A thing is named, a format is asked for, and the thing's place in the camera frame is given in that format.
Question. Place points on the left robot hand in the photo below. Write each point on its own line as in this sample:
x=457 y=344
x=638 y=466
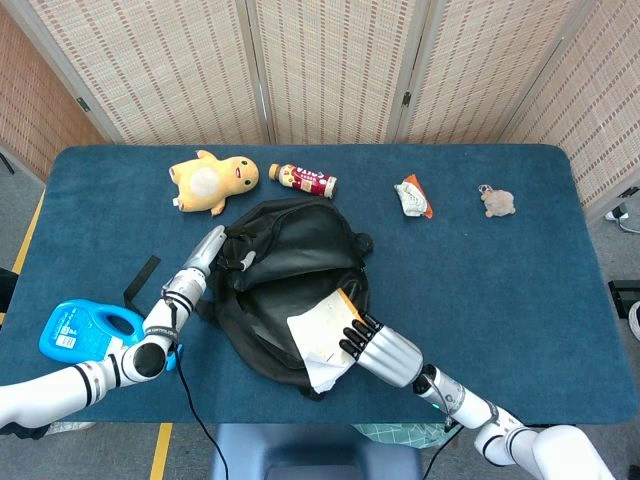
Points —
x=207 y=250

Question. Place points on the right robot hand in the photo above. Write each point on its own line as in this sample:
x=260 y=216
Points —
x=390 y=357

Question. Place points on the black fabric backpack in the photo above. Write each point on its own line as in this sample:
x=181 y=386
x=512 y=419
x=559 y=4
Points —
x=300 y=240

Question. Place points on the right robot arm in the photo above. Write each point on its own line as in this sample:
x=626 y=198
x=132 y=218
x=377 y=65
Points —
x=475 y=407

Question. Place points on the yellow plush toy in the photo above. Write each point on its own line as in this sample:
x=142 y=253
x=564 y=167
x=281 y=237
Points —
x=200 y=185

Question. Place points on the green checked cloth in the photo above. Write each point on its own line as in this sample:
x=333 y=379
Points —
x=400 y=434

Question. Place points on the blue grey robot torso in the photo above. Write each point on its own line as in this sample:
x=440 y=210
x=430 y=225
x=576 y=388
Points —
x=315 y=450

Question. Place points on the drink bottle with red label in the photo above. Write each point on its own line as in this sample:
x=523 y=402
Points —
x=305 y=180

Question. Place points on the blue tablecloth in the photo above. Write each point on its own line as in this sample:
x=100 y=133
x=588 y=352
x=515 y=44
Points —
x=500 y=300

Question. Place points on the blue detergent bottle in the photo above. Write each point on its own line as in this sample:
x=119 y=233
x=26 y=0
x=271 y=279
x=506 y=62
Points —
x=85 y=330

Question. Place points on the silver snack packet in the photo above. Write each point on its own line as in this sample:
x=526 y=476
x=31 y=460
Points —
x=412 y=200

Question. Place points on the black metal screen hinge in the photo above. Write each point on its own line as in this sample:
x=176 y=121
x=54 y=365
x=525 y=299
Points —
x=406 y=98
x=83 y=104

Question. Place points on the woven folding screen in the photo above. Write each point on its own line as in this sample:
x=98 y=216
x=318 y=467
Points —
x=330 y=65

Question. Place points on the black metal stand base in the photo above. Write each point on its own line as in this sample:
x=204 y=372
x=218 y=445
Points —
x=622 y=295

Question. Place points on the white power plug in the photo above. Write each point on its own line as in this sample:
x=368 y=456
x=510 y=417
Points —
x=617 y=215

